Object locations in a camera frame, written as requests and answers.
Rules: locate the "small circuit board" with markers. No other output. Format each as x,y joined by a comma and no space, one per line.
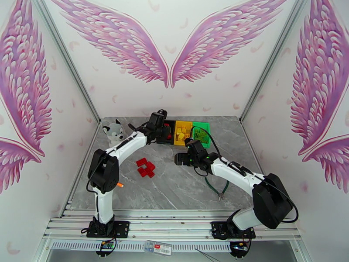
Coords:
238,245
107,245

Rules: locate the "black plastic bin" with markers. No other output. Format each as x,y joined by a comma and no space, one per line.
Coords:
172,125

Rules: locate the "aluminium mounting rail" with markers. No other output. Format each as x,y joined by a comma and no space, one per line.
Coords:
169,223

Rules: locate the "small right circuit board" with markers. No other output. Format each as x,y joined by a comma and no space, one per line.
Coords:
238,245

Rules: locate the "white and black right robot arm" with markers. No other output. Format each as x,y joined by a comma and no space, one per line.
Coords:
234,174

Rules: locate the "green plastic bin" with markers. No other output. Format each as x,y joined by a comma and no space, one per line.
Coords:
207,127

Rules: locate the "grey white husky plush toy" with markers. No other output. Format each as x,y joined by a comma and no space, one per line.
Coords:
113,133

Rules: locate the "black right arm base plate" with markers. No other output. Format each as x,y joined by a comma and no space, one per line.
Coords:
218,228

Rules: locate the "yellow plastic bin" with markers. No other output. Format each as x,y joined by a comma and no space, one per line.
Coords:
183,142

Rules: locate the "small left circuit board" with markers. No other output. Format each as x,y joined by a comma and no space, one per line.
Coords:
107,245

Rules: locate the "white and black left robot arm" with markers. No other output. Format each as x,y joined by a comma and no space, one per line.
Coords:
128,144

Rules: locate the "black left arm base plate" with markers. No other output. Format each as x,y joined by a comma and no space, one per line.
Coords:
120,228

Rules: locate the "red lego brick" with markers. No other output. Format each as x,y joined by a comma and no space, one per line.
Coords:
141,162
169,137
150,166
142,172
150,174

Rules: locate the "white red label card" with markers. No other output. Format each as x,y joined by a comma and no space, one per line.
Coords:
158,247

